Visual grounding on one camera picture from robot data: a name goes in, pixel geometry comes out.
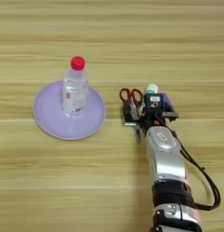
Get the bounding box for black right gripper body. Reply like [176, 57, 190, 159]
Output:
[138, 105, 171, 136]

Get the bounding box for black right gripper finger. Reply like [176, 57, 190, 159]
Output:
[122, 102, 142, 127]
[162, 111, 180, 120]

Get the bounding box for red-handled scissors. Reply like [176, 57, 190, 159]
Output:
[119, 87, 144, 145]

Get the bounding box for white and teal glue stick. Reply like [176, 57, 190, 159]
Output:
[141, 83, 160, 107]

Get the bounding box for clear bottle with red cap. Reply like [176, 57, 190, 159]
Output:
[61, 55, 89, 118]

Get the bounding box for small black box white label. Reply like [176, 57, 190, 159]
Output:
[143, 93, 165, 110]

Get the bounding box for lilac round plastic plate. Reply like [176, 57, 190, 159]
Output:
[32, 79, 107, 141]

